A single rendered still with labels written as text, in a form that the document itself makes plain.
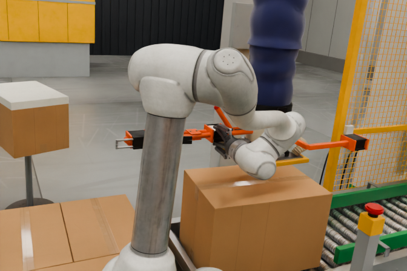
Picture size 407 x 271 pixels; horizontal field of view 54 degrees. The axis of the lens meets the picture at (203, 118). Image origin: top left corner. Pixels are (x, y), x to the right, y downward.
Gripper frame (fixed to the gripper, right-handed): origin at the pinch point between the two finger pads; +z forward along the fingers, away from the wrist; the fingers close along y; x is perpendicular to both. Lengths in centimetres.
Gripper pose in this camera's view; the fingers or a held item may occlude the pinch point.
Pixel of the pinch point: (213, 133)
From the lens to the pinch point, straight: 173.5
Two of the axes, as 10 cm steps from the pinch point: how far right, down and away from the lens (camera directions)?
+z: -4.4, -2.8, 8.6
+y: -0.8, 9.6, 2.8
